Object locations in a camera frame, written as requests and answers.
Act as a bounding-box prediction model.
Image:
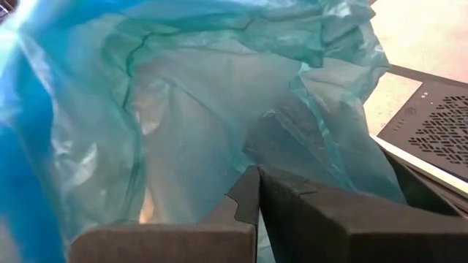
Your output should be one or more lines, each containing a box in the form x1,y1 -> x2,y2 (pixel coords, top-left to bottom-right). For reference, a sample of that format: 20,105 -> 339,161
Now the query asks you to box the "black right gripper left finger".
69,165 -> 261,263

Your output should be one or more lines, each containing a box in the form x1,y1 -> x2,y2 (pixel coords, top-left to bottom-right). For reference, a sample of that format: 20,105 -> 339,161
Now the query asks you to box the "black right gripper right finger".
258,164 -> 468,263

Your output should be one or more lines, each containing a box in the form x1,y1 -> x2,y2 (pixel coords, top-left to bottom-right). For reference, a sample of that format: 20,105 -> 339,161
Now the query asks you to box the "teal trash bag with trash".
0,0 -> 407,263

